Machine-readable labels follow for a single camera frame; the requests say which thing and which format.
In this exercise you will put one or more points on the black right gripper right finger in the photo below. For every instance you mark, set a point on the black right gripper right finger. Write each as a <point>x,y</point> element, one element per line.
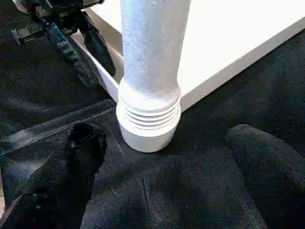
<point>274,179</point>

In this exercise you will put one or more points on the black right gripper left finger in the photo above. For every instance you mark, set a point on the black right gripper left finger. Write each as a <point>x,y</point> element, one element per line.
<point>52,183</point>

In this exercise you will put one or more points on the white plastic table top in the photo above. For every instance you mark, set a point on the white plastic table top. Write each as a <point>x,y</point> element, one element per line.
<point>228,38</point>

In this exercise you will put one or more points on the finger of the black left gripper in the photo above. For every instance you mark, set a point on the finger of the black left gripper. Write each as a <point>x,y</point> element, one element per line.
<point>100,47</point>
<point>71,55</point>

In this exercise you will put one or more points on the black table mat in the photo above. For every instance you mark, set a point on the black table mat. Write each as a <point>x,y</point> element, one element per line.
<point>190,191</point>

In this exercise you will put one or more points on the white plastic table leg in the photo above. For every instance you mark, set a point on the white plastic table leg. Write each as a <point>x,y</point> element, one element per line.
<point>150,57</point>

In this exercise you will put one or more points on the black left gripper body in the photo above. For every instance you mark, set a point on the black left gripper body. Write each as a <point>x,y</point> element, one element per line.
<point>57,12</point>

